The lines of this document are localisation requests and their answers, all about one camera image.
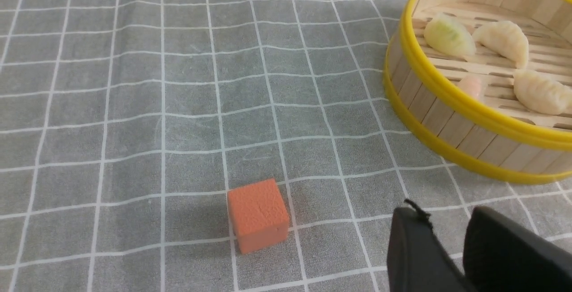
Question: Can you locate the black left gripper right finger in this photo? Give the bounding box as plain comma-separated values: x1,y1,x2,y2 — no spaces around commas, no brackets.
463,206,572,292

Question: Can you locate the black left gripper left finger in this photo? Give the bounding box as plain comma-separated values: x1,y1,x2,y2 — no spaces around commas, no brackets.
387,199,474,292

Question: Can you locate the white dumpling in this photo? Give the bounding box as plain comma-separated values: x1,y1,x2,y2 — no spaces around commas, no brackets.
472,21,529,69
513,70,572,115

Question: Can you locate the pink tinted dumpling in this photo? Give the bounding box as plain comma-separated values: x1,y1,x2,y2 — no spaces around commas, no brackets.
456,76,488,102

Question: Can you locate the green tinted dumpling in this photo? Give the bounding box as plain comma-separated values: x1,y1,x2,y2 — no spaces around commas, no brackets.
423,13,476,57

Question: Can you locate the bamboo steamer tray yellow rim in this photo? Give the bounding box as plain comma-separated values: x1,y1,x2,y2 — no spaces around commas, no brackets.
384,0,571,184

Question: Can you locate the orange cube block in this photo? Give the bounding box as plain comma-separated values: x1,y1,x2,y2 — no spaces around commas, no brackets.
227,178,290,254

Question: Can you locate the grey checkered tablecloth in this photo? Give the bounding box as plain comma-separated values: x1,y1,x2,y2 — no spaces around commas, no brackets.
0,0,571,292

